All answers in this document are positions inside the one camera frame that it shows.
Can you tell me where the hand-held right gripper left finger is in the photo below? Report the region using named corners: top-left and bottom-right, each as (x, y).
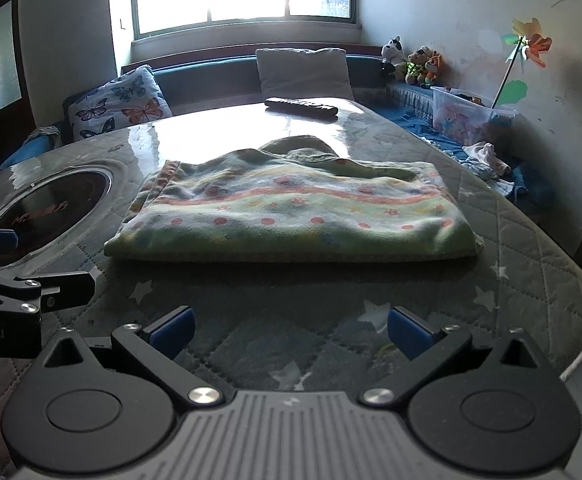
top-left (35, 305), bottom-right (223, 409)

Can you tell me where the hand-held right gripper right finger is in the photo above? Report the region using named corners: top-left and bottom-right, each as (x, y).
top-left (361, 305), bottom-right (548, 407)

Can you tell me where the patterned green children's shirt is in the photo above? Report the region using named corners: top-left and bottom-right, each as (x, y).
top-left (103, 135), bottom-right (484, 263)

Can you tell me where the white clothes pile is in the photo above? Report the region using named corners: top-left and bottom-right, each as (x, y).
top-left (461, 142), bottom-right (512, 181)

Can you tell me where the round black built-in cooker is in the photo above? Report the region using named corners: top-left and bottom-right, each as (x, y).
top-left (0, 160), bottom-right (116, 271)

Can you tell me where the blue folded blanket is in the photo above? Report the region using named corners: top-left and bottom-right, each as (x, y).
top-left (0, 137), bottom-right (62, 171)

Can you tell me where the grey patterned cloth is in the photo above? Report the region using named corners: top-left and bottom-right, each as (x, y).
top-left (28, 125), bottom-right (64, 143)

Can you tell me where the dark wooden glass door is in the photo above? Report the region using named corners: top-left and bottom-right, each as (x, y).
top-left (0, 0), bottom-right (36, 183)

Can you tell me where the butterfly print pillow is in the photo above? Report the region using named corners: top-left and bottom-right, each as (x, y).
top-left (66, 65), bottom-right (173, 142)

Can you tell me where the clear plastic storage box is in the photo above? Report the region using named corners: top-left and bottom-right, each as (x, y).
top-left (430, 86), bottom-right (519, 146)

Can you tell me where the black remote control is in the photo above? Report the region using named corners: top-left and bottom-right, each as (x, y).
top-left (264, 97), bottom-right (339, 119)

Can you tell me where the blue sofa bench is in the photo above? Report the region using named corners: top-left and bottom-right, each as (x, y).
top-left (0, 42), bottom-right (542, 201)

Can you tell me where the orange fox plush toy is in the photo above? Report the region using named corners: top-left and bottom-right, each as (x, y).
top-left (423, 51), bottom-right (444, 87)

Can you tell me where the black white plush toy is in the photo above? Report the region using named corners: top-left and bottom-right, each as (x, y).
top-left (381, 36), bottom-right (407, 80)

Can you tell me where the grey cushion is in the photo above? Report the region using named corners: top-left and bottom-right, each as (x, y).
top-left (255, 47), bottom-right (356, 102)

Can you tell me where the colourful toy pinwheel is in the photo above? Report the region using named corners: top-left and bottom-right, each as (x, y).
top-left (491, 17), bottom-right (553, 109)

